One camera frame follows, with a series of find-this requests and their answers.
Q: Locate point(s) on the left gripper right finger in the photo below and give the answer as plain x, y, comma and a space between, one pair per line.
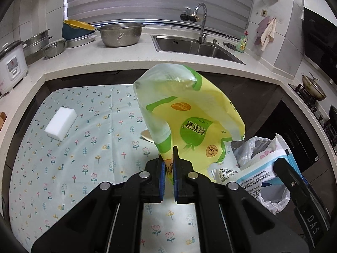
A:
229, 219

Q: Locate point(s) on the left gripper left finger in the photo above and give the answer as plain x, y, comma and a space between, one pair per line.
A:
109, 218

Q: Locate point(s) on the blue pink wipes packet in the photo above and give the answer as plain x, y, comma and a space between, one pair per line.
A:
254, 167

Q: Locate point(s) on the yellow green plastic bag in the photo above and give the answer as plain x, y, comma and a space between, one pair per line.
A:
183, 109

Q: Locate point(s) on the trash bin with white liner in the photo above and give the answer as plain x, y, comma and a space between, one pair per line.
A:
274, 199

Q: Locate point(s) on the chrome kitchen faucet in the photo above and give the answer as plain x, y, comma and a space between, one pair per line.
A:
189, 15

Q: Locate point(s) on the floral tablecloth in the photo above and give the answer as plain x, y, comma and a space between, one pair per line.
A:
50, 177

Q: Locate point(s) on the beige paper pouch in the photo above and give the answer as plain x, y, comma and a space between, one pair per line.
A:
145, 134

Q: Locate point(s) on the black gas stove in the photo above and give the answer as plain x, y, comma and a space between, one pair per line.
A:
329, 125

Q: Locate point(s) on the white sponge block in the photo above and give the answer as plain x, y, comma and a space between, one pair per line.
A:
60, 123

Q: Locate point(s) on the cream wok with lid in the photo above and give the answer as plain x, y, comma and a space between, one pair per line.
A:
311, 85

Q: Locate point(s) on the wooden checkered cutting board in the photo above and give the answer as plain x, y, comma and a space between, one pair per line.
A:
2, 119

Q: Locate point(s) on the dark scouring pad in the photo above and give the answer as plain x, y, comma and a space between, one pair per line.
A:
230, 45

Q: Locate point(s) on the green dish soap bottle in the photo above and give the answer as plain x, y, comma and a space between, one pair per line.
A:
241, 46

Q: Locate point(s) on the stainless steel sink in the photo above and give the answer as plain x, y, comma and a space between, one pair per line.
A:
191, 46

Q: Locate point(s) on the white rice cooker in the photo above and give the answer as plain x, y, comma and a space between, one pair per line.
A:
13, 66

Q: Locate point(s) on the large steel mixing bowl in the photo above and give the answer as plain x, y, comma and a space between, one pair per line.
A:
121, 34

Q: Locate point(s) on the steel steamer pot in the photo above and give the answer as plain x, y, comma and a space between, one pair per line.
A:
33, 47

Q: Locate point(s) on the hanging cream dish towel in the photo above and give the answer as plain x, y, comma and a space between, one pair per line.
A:
268, 34

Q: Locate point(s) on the grey window blind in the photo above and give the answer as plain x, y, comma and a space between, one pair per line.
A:
228, 17

